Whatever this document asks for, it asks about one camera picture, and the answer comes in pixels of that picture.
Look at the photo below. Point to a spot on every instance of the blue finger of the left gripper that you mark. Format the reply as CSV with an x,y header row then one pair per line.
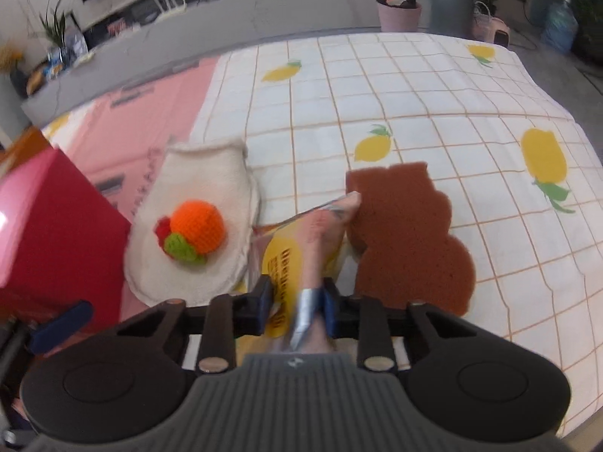
x,y
54,333

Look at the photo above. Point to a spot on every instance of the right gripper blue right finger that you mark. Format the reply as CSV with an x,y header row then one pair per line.
x,y
330,307

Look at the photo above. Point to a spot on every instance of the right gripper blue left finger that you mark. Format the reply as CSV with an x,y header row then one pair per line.
x,y
262,299

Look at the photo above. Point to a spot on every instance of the silver yellow snack packet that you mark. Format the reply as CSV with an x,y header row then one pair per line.
x,y
296,256

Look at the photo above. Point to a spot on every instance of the red Wonderlab box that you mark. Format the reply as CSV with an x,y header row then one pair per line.
x,y
61,242

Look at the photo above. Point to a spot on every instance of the brown cat-shaped sponge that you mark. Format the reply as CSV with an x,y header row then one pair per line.
x,y
401,233

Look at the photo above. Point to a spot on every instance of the cream knitted cloth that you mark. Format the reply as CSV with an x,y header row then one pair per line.
x,y
217,173

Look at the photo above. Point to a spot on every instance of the orange crochet fruit toy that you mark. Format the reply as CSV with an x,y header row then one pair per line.
x,y
195,230

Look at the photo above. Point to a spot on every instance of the pink mat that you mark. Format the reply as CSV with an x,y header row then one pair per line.
x,y
120,146

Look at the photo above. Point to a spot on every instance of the orange-rimmed white storage box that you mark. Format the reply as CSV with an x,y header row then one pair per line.
x,y
30,143

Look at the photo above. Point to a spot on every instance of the lemon-print checkered tablecloth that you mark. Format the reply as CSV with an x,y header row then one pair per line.
x,y
492,192

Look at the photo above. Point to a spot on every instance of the grey TV console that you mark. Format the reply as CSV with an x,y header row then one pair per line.
x,y
200,30

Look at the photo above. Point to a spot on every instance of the green potted plant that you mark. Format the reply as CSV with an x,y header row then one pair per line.
x,y
62,31

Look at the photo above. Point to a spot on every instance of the pink waste bin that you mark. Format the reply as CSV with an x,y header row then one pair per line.
x,y
399,16

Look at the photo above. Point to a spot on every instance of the white wifi router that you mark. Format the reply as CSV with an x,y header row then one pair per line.
x,y
167,8

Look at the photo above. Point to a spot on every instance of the grey-blue cylindrical bin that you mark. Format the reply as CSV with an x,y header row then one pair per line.
x,y
451,18

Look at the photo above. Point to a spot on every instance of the blue water bottle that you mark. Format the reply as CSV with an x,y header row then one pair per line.
x,y
560,27

